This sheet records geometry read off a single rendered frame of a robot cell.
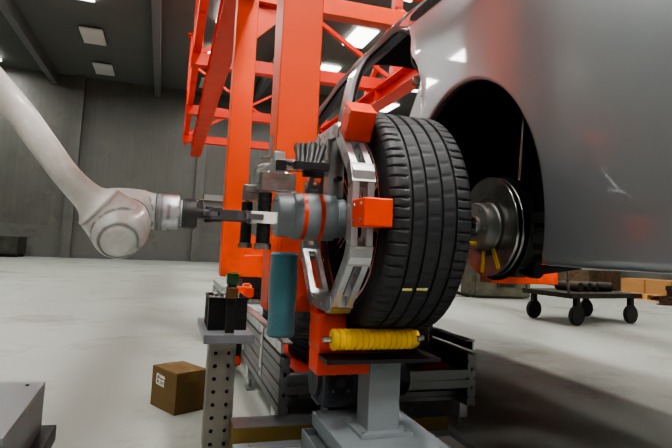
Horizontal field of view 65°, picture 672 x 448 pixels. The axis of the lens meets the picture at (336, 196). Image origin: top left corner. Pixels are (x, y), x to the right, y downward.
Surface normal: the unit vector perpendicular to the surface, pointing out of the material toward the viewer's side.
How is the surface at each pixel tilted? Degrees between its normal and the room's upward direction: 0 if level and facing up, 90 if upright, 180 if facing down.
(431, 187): 77
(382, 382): 90
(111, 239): 114
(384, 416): 90
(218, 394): 90
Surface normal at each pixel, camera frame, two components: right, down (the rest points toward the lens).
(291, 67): 0.29, -0.08
